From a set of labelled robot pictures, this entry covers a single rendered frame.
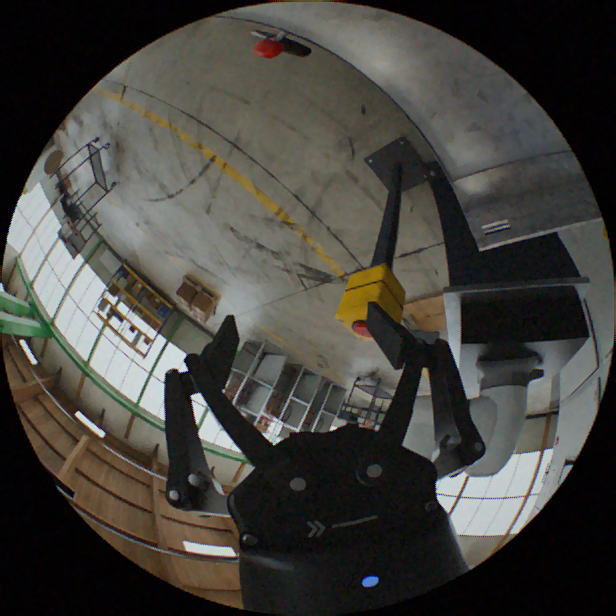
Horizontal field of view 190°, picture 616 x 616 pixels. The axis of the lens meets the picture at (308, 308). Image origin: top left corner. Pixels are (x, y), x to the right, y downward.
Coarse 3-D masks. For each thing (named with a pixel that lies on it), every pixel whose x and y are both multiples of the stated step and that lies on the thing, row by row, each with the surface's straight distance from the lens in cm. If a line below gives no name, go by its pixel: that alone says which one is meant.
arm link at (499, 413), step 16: (480, 400) 52; (496, 400) 51; (512, 400) 52; (480, 416) 50; (496, 416) 50; (512, 416) 51; (480, 432) 49; (496, 432) 50; (512, 432) 52; (496, 448) 50; (512, 448) 53; (480, 464) 51; (496, 464) 52
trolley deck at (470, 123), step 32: (320, 0) 26; (288, 32) 25; (320, 32) 24; (352, 32) 23; (384, 32) 23; (416, 32) 23; (352, 64) 21; (384, 64) 21; (416, 64) 21; (448, 64) 22; (480, 64) 24; (416, 96) 21; (448, 96) 21; (480, 96) 22; (512, 96) 24; (416, 128) 20; (448, 128) 21; (480, 128) 22; (512, 128) 23; (544, 128) 26; (448, 160) 21; (480, 160) 22; (512, 160) 23
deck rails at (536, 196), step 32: (544, 160) 25; (576, 160) 29; (480, 192) 22; (512, 192) 24; (544, 192) 24; (576, 192) 26; (480, 224) 20; (512, 224) 19; (544, 224) 19; (576, 224) 21
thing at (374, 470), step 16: (416, 352) 14; (416, 368) 12; (400, 384) 11; (416, 384) 11; (400, 400) 10; (384, 416) 9; (400, 416) 9; (384, 432) 9; (400, 432) 9; (368, 448) 8; (384, 448) 8; (400, 448) 8; (368, 464) 8; (384, 464) 8; (368, 480) 7; (384, 480) 7
